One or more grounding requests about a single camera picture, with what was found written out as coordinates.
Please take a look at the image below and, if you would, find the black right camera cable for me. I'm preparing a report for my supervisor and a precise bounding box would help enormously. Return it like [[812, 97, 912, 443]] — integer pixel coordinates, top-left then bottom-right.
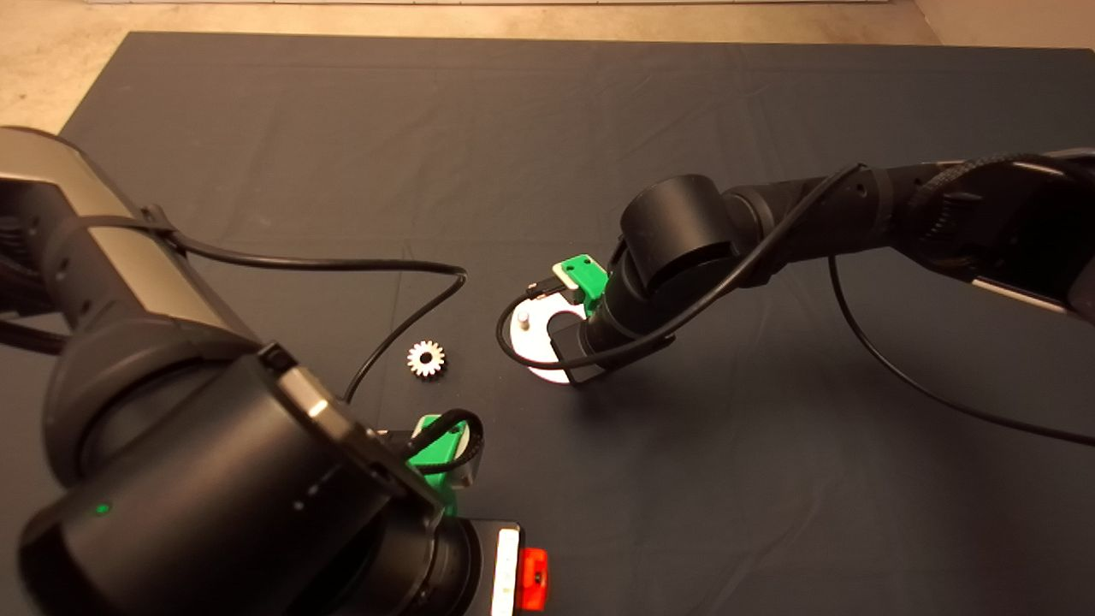
[[496, 152, 1095, 447]]

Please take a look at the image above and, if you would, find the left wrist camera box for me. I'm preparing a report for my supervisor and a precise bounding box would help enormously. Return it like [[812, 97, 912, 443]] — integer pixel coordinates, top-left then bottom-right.
[[452, 425, 486, 490]]

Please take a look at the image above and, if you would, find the black camera cable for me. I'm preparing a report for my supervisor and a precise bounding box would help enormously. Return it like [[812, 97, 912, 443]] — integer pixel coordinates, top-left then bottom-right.
[[496, 152, 1095, 447], [60, 205, 486, 477]]

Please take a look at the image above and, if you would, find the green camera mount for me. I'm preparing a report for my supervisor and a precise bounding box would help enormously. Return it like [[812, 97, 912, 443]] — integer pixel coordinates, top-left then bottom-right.
[[408, 415, 471, 514], [556, 254, 610, 316]]

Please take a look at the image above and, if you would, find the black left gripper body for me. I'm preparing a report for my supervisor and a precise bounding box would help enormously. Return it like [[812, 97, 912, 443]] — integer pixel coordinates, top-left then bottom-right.
[[466, 520, 524, 616]]

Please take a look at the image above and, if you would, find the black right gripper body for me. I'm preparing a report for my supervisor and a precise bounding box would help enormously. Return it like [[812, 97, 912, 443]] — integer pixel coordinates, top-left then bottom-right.
[[548, 312, 621, 386]]

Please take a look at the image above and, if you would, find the small steel planetary gear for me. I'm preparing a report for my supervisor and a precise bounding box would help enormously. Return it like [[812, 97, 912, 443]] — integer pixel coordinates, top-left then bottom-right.
[[406, 340, 447, 380]]

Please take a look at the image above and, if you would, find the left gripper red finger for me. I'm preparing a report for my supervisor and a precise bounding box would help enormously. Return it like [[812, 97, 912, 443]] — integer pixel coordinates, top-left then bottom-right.
[[516, 548, 549, 613]]

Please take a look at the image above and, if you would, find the green left camera mount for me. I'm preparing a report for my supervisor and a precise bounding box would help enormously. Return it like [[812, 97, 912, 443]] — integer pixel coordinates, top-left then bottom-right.
[[408, 415, 471, 514]]

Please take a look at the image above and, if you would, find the round metal carrier plate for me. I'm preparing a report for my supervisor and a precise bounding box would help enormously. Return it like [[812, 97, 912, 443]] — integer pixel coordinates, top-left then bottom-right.
[[509, 293, 593, 385]]

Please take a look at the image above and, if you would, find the black left camera cable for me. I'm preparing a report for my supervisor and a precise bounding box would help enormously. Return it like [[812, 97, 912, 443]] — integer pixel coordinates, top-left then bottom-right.
[[60, 205, 486, 477]]

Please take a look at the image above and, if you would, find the dark grey table cloth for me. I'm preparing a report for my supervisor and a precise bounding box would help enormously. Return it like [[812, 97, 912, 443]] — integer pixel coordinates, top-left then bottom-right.
[[0, 33, 1095, 616]]

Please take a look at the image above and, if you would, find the green right camera mount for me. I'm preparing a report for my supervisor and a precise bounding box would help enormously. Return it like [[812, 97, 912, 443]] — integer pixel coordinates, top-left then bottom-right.
[[556, 254, 610, 316]]

